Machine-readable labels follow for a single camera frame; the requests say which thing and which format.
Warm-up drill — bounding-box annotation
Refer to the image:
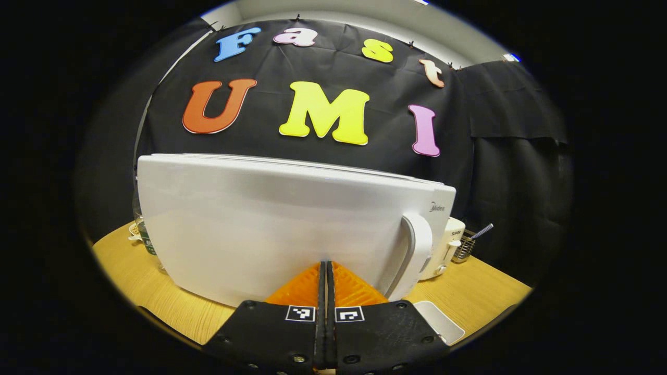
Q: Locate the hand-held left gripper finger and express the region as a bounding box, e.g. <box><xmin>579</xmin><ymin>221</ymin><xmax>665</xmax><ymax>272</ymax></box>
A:
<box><xmin>326</xmin><ymin>260</ymin><xmax>452</xmax><ymax>373</ymax></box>
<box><xmin>202</xmin><ymin>260</ymin><xmax>327</xmax><ymax>373</ymax></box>

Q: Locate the white microwave oven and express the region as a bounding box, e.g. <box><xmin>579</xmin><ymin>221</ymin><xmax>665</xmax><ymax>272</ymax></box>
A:
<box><xmin>135</xmin><ymin>152</ymin><xmax>457</xmax><ymax>309</ymax></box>

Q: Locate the white ribbed plastic tray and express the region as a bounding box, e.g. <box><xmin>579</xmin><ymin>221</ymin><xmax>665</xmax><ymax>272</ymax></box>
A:
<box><xmin>414</xmin><ymin>301</ymin><xmax>466</xmax><ymax>346</ymax></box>

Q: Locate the white toaster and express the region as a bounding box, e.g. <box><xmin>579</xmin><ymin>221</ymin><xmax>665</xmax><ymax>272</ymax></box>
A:
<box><xmin>418</xmin><ymin>216</ymin><xmax>466</xmax><ymax>282</ymax></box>

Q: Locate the clear bottle with green label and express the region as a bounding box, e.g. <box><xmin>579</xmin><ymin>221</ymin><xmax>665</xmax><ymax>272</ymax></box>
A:
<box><xmin>132</xmin><ymin>201</ymin><xmax>167</xmax><ymax>275</ymax></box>

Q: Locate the metal wire basket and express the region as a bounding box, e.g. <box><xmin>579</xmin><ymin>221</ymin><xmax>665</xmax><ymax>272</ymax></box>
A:
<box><xmin>451</xmin><ymin>229</ymin><xmax>477</xmax><ymax>263</ymax></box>

